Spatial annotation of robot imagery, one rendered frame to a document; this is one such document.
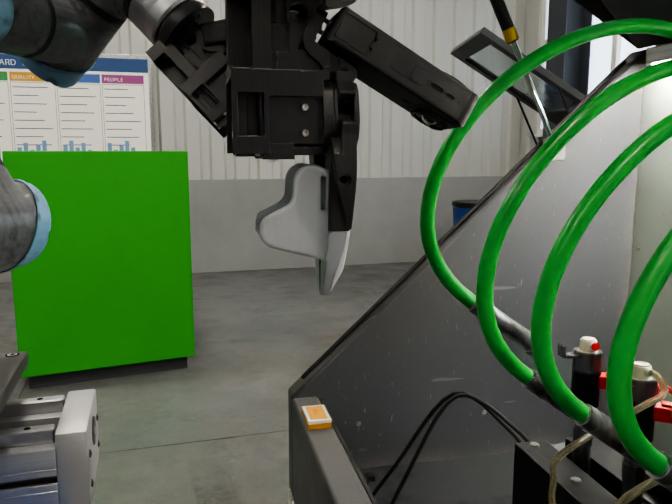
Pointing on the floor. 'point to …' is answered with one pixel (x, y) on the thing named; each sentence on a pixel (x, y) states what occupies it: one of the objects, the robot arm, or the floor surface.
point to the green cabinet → (106, 266)
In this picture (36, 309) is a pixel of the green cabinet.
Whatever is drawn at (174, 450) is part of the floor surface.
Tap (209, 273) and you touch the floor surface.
